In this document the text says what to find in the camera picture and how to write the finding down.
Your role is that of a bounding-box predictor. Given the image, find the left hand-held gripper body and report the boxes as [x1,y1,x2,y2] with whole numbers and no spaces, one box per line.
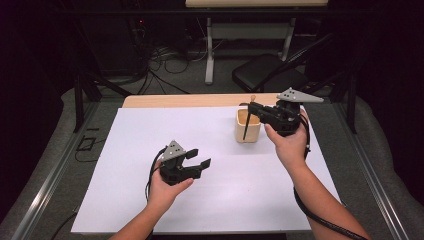
[159,139,203,187]

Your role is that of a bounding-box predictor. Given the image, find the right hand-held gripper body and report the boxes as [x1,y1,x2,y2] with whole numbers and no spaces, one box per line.
[265,87,325,137]

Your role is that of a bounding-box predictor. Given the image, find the black pencil with orange eraser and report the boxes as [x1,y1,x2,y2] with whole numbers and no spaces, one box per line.
[242,94,257,141]

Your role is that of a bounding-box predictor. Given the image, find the beige square pen holder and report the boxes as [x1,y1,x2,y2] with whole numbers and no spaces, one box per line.
[234,107,263,144]

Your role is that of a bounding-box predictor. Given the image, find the person's left hand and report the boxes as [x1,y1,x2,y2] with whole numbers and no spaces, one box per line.
[147,165,195,212]

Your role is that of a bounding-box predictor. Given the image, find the person's right hand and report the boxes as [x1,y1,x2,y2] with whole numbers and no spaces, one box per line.
[264,108,311,170]

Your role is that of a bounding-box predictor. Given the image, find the white table sheet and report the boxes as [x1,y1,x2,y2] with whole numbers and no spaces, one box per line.
[70,105,343,235]

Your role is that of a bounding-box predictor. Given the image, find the black folding chair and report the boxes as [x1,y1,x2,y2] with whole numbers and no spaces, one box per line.
[231,32,335,94]

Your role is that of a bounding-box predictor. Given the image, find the wooden table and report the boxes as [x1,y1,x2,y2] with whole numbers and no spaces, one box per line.
[121,92,280,109]

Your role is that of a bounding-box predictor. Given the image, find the black metal stand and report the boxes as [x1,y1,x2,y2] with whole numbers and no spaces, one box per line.
[298,64,358,135]
[56,0,134,133]

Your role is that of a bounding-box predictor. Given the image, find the white-legged desk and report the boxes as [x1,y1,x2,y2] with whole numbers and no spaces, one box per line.
[184,0,331,86]

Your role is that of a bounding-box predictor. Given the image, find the left hand-held gripper cable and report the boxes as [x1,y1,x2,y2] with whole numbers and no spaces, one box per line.
[145,146,168,240]

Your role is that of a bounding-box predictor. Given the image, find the hand-held gripper cable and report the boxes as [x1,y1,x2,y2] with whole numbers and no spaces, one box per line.
[292,113,368,240]
[145,146,168,240]

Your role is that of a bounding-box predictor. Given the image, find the small black floor cable loop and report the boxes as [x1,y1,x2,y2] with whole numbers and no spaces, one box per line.
[74,127,108,164]

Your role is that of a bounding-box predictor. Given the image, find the tangle of black floor cables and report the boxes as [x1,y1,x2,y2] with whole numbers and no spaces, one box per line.
[131,18,209,96]

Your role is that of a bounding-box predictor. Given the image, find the aluminium floor rail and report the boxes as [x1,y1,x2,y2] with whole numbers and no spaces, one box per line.
[9,99,101,240]
[332,99,412,240]

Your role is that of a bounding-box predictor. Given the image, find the right hand-held gripper cable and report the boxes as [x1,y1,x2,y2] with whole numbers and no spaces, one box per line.
[292,113,368,240]

